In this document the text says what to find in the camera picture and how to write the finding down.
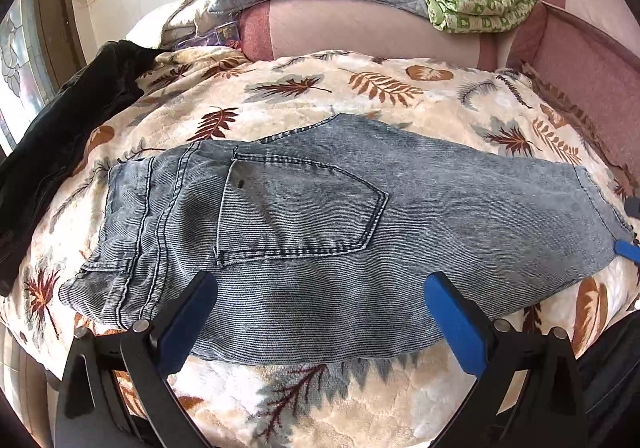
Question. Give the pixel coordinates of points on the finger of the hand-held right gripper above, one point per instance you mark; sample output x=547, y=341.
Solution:
x=628, y=249
x=635, y=208

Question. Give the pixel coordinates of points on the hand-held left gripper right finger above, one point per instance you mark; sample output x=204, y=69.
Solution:
x=457, y=323

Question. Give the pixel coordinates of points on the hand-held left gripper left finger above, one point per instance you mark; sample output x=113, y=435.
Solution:
x=190, y=323

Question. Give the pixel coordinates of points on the blue denim pants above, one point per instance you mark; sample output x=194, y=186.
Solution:
x=300, y=238

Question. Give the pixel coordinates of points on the leaf print fleece blanket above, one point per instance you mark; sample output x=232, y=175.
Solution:
x=400, y=408

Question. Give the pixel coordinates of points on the person's dark clothing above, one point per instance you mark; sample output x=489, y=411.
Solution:
x=610, y=378

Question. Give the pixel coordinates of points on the black jacket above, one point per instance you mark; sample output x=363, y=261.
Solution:
x=65, y=117

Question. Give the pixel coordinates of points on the purple packet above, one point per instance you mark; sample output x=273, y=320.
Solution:
x=225, y=32

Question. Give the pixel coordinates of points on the white pillow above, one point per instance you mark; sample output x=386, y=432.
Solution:
x=190, y=17

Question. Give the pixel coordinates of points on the patterned glass window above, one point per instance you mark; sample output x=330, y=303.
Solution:
x=22, y=67

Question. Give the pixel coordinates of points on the pink pillow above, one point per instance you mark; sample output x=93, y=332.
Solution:
x=350, y=32

